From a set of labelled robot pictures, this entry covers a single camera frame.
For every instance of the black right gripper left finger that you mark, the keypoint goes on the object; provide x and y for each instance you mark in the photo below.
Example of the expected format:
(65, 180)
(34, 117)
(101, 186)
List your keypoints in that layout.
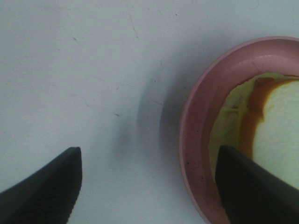
(47, 196)

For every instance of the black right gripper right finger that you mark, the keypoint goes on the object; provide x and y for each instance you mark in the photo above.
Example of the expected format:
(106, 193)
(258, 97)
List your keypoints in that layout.
(252, 195)

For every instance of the white bread sandwich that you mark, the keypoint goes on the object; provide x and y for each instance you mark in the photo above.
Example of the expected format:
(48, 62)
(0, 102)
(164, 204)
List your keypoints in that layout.
(260, 118)

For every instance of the pink round plate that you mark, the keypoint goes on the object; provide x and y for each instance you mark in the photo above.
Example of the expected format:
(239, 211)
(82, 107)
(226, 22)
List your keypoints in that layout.
(278, 54)

